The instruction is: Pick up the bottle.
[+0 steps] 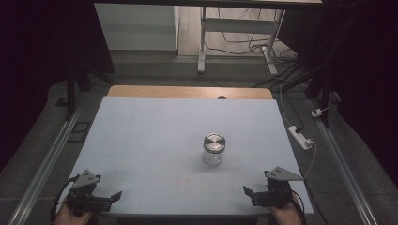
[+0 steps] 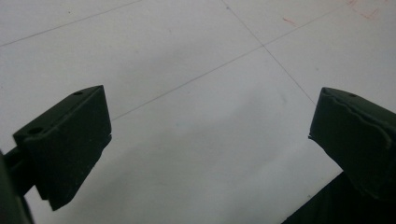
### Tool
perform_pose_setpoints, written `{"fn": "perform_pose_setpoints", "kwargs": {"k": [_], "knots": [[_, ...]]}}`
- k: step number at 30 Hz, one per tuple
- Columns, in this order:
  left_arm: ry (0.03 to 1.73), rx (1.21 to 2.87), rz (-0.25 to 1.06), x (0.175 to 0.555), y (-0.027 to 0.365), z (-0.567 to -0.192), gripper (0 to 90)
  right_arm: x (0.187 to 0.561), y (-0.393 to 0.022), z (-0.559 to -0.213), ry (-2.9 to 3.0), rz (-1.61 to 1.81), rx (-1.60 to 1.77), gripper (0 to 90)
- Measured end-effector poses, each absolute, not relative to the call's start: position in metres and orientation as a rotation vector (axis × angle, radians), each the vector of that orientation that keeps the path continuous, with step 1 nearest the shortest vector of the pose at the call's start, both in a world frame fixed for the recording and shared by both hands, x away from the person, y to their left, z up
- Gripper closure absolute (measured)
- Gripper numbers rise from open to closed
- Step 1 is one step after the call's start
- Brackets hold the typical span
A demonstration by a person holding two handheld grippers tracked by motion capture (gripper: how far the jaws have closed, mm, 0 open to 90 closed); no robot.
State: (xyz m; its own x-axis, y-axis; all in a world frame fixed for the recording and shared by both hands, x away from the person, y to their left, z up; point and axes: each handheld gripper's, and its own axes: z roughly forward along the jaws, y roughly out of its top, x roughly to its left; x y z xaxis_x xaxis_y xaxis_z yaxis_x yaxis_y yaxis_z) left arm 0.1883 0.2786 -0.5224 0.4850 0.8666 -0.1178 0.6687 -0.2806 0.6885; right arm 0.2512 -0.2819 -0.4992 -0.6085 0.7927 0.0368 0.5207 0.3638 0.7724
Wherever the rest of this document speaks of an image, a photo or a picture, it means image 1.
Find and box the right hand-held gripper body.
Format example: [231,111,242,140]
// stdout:
[251,166,305,209]

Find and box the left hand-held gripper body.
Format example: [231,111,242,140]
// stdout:
[65,169,113,217]

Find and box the clear glass jar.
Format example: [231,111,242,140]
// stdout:
[201,146,224,167]

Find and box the person's right hand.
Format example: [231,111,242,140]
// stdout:
[268,194,304,225]

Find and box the person's left hand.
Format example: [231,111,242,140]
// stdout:
[54,202,96,225]

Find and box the white power strip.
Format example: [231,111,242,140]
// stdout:
[287,125,314,151]

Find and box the white table cover sheet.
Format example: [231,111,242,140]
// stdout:
[60,96,315,218]

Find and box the black metal stand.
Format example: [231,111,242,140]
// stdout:
[55,60,109,122]
[303,59,334,129]

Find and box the wooden table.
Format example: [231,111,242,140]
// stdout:
[106,84,274,100]

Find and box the dark curtain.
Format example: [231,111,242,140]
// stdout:
[0,0,115,173]
[277,0,398,188]

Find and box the white cabinet panel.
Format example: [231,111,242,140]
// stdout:
[94,3,180,52]

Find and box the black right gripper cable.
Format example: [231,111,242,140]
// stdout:
[290,188,307,221]

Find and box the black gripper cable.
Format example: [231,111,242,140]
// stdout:
[290,188,307,221]
[50,175,80,223]

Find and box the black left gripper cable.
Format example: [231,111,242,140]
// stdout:
[50,175,80,223]

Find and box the aluminium rail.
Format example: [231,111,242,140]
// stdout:
[7,102,86,225]
[307,98,379,225]

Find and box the black rectangular floor frame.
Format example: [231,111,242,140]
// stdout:
[67,121,92,144]

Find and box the tangle of black floor cables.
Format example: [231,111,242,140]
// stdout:
[205,7,309,89]

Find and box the white desk frame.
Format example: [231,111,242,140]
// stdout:
[196,6,286,76]

